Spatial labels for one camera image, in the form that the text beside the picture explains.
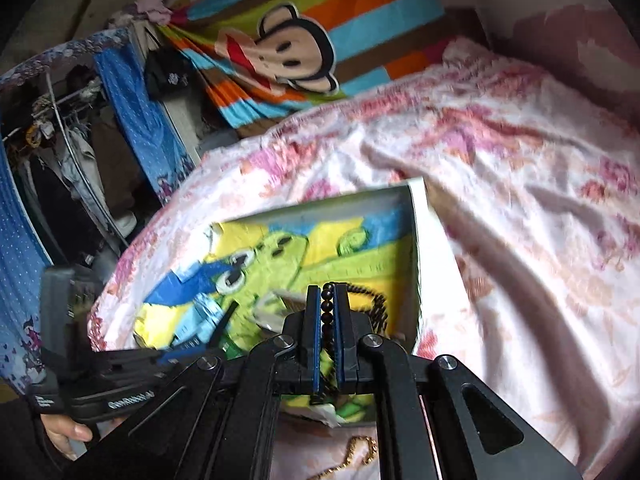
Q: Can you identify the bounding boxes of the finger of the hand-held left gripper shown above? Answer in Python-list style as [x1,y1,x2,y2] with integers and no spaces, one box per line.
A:
[155,346,203,365]

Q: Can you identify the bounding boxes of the blue curtain fabric wardrobe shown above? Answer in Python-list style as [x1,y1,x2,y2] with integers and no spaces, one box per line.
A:
[0,27,198,396]

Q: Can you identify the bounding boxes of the person's left hand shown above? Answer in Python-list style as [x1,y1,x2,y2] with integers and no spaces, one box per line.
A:
[40,410,126,462]

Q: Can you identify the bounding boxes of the black hanging bag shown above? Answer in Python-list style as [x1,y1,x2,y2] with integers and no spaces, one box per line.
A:
[144,50,193,101]

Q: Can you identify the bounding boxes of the pink clothes pile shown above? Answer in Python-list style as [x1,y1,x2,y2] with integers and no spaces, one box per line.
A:
[132,0,173,26]

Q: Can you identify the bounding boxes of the floral pink bedsheet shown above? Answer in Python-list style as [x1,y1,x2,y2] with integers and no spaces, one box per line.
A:
[87,35,640,480]

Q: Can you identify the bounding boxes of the black bead bracelet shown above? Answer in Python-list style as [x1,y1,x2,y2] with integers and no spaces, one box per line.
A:
[310,282,389,406]

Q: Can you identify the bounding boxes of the striped monkey blanket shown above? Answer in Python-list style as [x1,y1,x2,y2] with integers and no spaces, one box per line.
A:
[165,0,451,133]

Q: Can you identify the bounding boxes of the hanging clothes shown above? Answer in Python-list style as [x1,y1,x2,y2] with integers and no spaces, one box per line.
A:
[0,65,151,271]

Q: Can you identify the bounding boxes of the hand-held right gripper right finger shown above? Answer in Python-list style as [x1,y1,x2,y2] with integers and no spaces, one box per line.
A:
[332,284,583,480]

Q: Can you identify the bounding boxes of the grey metal tray box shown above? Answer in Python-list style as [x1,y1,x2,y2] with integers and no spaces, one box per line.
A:
[131,177,461,428]

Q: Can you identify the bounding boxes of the dark wooden headboard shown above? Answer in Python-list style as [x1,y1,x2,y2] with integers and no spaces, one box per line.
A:
[435,7,493,51]

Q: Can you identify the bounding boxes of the black strap watch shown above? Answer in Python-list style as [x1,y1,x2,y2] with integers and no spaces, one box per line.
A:
[207,302,240,352]

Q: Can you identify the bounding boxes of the blue wrist watch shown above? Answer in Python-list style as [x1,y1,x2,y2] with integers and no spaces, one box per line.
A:
[170,292,236,356]

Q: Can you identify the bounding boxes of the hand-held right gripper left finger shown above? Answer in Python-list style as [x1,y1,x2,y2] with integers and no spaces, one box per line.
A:
[65,285,323,480]

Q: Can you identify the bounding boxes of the gold chain necklace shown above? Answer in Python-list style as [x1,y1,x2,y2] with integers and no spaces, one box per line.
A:
[295,435,380,480]

